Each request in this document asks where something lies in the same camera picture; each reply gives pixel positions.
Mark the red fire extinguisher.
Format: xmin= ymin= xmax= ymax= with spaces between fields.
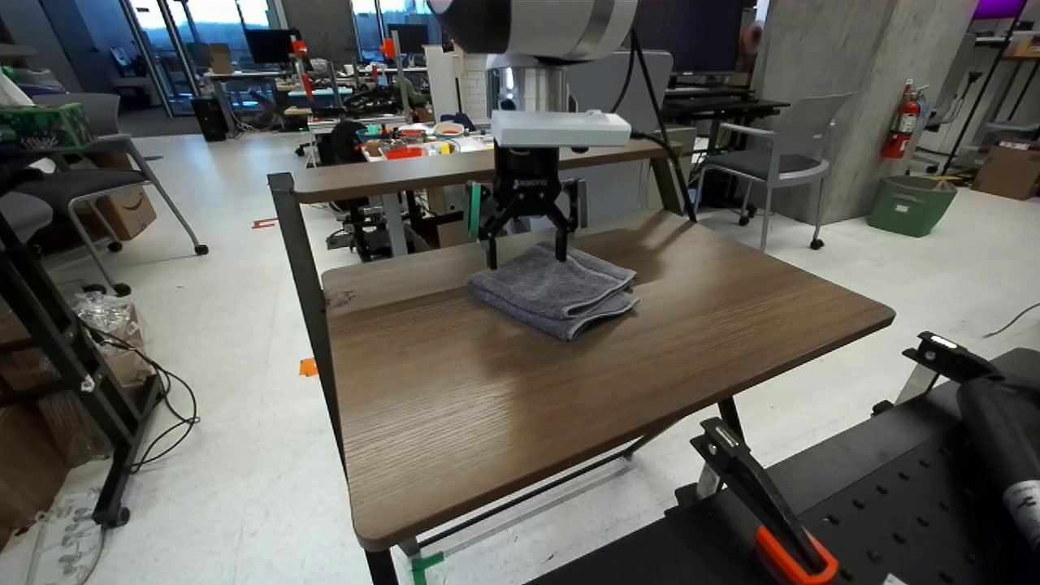
xmin=878 ymin=77 xmax=930 ymax=166

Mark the grey wheeled chair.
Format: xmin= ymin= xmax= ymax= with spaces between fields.
xmin=0 ymin=90 xmax=210 ymax=299

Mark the black stand frame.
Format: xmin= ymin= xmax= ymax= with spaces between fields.
xmin=0 ymin=210 xmax=172 ymax=534

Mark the grey armchair with metal legs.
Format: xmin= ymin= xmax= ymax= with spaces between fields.
xmin=693 ymin=90 xmax=855 ymax=253

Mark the brown cardboard box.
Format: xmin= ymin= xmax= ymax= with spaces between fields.
xmin=89 ymin=183 xmax=163 ymax=243

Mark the wooden work table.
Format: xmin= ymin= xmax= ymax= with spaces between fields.
xmin=268 ymin=169 xmax=755 ymax=585

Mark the black perforated base board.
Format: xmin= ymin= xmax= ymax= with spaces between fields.
xmin=530 ymin=346 xmax=1040 ymax=585

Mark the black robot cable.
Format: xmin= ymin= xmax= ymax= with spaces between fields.
xmin=623 ymin=29 xmax=698 ymax=228

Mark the black orange bar clamp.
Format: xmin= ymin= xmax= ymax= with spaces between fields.
xmin=872 ymin=327 xmax=1009 ymax=424
xmin=676 ymin=417 xmax=846 ymax=585

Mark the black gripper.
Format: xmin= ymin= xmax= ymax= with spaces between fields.
xmin=479 ymin=144 xmax=578 ymax=274

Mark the black computer monitor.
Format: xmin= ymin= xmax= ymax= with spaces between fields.
xmin=242 ymin=27 xmax=297 ymax=70

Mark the black cylindrical device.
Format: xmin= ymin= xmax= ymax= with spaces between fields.
xmin=957 ymin=375 xmax=1040 ymax=545

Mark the green bin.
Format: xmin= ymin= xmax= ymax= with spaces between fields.
xmin=866 ymin=172 xmax=960 ymax=241

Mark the white table with clutter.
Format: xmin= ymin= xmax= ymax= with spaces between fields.
xmin=355 ymin=115 xmax=496 ymax=169

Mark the green box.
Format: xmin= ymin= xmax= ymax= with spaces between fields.
xmin=0 ymin=100 xmax=92 ymax=153

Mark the grey towel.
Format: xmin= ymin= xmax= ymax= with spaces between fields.
xmin=464 ymin=243 xmax=641 ymax=346

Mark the black floor cable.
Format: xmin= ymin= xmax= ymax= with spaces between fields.
xmin=105 ymin=338 xmax=204 ymax=473

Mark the cardboard box by wall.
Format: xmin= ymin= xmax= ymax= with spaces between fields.
xmin=973 ymin=144 xmax=1040 ymax=201

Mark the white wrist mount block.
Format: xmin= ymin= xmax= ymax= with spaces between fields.
xmin=487 ymin=107 xmax=634 ymax=153

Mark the green tape on leg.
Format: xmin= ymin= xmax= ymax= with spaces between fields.
xmin=407 ymin=548 xmax=450 ymax=585

